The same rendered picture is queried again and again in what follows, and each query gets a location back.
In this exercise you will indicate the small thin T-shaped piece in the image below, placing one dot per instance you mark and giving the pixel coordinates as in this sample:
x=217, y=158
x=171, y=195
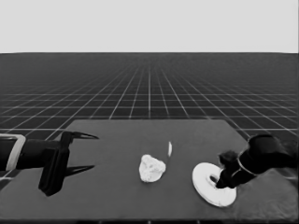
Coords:
x=169, y=149

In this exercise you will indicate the white round carrier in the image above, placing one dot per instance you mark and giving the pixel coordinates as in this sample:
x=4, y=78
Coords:
x=141, y=169

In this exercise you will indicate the large thick white disc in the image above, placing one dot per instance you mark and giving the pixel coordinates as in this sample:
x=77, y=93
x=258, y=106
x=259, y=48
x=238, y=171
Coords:
x=202, y=186

